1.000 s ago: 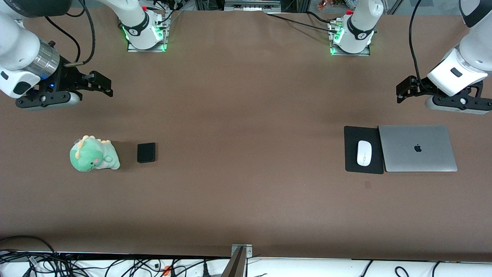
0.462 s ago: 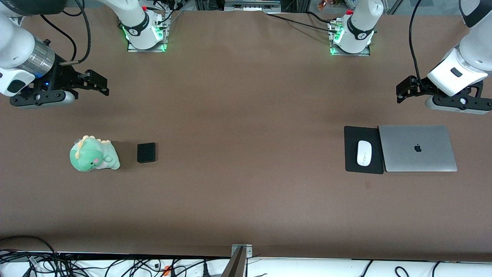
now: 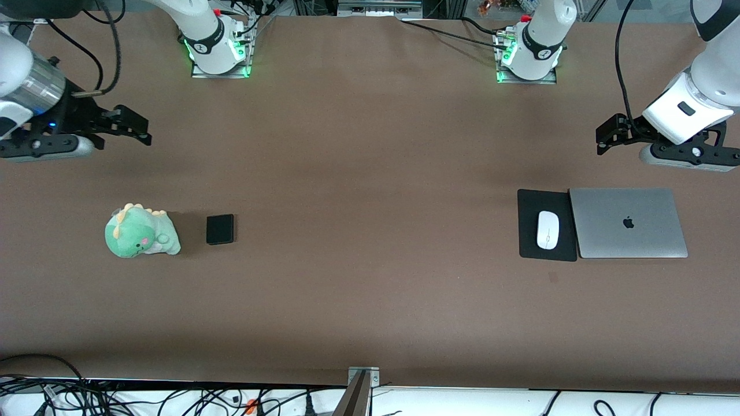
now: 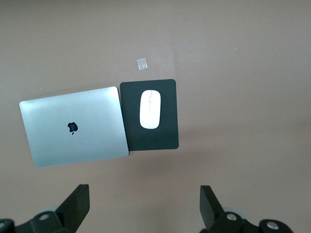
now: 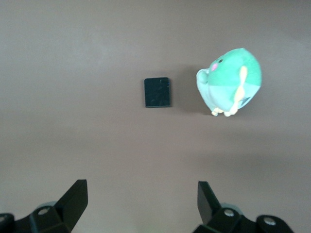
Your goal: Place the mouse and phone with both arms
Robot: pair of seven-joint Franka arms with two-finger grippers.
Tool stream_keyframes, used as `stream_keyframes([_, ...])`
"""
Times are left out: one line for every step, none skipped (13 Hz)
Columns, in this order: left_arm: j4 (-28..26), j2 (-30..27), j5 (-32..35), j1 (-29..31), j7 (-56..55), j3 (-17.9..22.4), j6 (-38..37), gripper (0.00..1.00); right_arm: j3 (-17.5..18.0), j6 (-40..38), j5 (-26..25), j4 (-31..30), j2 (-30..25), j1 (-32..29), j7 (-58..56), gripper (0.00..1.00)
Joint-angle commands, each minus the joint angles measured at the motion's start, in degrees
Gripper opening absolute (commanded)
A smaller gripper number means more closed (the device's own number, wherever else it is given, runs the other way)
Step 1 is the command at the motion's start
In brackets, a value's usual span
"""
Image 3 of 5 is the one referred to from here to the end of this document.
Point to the black mouse pad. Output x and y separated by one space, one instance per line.
529 202

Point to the silver laptop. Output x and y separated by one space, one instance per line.
627 222

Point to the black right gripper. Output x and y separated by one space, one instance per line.
81 114

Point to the white computer mouse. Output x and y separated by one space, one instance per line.
547 230

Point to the dark aluminium beam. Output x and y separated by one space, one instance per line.
354 398

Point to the orange plug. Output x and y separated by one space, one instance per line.
250 406

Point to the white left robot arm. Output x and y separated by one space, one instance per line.
543 34

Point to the metal table edge bracket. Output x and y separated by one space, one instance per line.
373 375

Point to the green dinosaur plush toy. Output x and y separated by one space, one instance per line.
139 234

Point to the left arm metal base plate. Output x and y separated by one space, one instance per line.
552 78

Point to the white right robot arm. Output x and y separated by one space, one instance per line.
208 40

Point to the grey socket strip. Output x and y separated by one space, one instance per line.
378 8

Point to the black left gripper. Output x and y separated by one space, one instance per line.
631 132

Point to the small black square box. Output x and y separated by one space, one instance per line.
220 229

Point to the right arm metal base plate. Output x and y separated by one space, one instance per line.
245 58

